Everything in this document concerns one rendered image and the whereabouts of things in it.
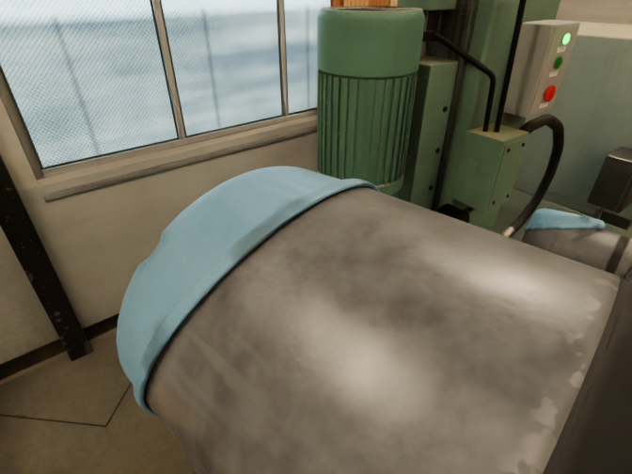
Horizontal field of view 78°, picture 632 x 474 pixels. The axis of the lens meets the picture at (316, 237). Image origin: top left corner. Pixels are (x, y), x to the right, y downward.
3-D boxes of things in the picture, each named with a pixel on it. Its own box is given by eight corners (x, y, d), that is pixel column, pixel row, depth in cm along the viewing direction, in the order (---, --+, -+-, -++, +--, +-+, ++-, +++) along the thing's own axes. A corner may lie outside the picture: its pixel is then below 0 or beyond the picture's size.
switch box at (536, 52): (498, 111, 79) (521, 22, 70) (525, 103, 84) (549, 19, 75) (527, 118, 75) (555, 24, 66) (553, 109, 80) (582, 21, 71)
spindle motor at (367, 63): (300, 178, 82) (296, 7, 65) (362, 159, 91) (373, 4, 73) (355, 211, 70) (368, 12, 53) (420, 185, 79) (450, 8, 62)
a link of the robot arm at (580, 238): (624, 227, 58) (587, 302, 60) (541, 203, 64) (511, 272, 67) (625, 226, 50) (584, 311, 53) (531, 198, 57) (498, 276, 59)
